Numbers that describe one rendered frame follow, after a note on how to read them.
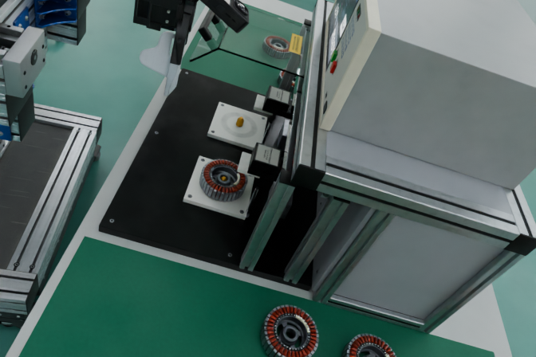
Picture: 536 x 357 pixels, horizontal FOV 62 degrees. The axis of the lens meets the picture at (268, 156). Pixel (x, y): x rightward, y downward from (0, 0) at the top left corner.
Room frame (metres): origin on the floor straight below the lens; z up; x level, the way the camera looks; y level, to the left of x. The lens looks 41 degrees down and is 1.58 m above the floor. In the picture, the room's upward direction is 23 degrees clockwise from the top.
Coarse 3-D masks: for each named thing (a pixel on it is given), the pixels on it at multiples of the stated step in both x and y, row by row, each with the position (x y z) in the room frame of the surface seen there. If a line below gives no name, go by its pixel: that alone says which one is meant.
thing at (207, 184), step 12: (204, 168) 0.74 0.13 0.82; (216, 168) 0.76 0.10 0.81; (228, 168) 0.77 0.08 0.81; (204, 180) 0.70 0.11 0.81; (216, 180) 0.73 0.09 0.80; (228, 180) 0.74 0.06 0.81; (240, 180) 0.74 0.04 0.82; (216, 192) 0.69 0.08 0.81; (228, 192) 0.70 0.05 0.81; (240, 192) 0.71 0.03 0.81
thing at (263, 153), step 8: (256, 144) 0.77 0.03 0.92; (264, 144) 0.78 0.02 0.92; (256, 152) 0.74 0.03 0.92; (264, 152) 0.75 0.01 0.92; (272, 152) 0.76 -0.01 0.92; (280, 152) 0.78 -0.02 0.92; (240, 160) 0.74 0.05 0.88; (248, 160) 0.75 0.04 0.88; (256, 160) 0.72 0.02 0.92; (264, 160) 0.73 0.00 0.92; (272, 160) 0.74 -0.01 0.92; (280, 160) 0.75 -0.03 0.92; (240, 168) 0.72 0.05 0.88; (248, 168) 0.72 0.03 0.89; (256, 168) 0.72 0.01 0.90; (264, 168) 0.72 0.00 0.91; (272, 168) 0.72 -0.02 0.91; (280, 168) 0.75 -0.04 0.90; (256, 176) 0.72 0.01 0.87; (264, 176) 0.72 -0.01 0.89; (272, 176) 0.72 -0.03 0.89
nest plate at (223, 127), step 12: (228, 108) 1.03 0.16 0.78; (240, 108) 1.05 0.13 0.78; (216, 120) 0.96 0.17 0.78; (228, 120) 0.98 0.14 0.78; (252, 120) 1.02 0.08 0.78; (264, 120) 1.04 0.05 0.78; (216, 132) 0.91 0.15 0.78; (228, 132) 0.93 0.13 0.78; (240, 132) 0.95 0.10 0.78; (252, 132) 0.97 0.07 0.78; (240, 144) 0.91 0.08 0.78; (252, 144) 0.92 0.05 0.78
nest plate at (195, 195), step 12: (192, 180) 0.72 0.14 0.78; (252, 180) 0.80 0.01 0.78; (192, 192) 0.68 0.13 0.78; (204, 192) 0.70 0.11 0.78; (192, 204) 0.66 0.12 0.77; (204, 204) 0.66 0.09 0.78; (216, 204) 0.68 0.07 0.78; (228, 204) 0.69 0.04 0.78; (240, 204) 0.71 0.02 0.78; (240, 216) 0.67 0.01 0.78
